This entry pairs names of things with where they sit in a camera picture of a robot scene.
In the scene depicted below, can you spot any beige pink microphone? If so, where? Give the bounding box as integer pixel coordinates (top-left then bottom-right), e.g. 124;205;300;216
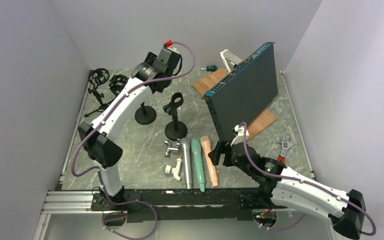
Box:
200;135;219;187

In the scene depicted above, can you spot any mint green microphone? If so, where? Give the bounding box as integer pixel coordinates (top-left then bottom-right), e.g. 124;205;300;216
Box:
191;139;206;193

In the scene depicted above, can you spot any silver mesh-head microphone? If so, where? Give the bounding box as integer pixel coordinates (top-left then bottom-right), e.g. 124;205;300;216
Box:
180;138;193;189

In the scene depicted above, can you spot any black clip microphone stand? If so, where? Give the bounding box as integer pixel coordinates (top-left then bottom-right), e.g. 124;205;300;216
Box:
163;92;188;141

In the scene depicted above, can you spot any black shock-mount tripod stand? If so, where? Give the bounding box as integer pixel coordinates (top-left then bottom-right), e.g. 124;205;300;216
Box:
83;68;111;117

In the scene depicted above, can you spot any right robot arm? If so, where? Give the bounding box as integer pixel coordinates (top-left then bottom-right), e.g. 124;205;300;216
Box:
207;141;366;240

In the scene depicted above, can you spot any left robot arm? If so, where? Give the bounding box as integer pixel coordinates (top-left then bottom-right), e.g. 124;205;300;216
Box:
78;46;183;210

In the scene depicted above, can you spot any chrome faucet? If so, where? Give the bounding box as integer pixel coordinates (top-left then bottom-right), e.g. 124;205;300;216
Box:
164;138;181;158

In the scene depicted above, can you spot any wooden board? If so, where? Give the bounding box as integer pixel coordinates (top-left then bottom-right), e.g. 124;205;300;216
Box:
193;69;278;141

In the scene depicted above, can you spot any white plastic pipe fitting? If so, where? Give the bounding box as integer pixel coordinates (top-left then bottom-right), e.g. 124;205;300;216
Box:
163;156;183;182

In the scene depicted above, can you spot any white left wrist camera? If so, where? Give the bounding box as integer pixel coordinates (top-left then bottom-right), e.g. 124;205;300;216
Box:
163;40;180;54

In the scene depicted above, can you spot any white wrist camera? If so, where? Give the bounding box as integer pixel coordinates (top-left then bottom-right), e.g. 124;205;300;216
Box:
163;40;180;54
230;125;250;147

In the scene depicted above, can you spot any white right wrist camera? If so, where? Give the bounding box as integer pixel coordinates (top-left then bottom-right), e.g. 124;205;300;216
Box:
230;125;250;147

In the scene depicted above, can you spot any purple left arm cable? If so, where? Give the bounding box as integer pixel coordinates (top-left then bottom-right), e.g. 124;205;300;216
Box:
70;41;197;240

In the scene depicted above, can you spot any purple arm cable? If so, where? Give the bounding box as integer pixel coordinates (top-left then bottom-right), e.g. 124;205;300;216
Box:
238;121;377;237
70;41;197;240

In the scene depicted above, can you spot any green handled screwdriver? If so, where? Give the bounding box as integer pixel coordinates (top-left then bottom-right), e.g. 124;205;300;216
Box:
200;65;218;72

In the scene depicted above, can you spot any blue network switch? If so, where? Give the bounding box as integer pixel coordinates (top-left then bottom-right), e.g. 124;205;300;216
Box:
202;42;278;141

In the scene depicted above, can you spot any red handled adjustable wrench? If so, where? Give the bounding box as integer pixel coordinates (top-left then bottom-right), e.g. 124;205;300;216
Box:
277;135;296;163

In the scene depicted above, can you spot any white metal bracket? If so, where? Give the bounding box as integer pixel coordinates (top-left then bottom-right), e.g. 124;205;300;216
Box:
220;49;243;73

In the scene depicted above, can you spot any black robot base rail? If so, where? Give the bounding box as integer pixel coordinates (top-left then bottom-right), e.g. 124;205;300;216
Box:
90;187;273;223

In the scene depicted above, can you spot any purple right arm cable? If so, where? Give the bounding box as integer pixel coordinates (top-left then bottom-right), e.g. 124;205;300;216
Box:
238;121;377;237

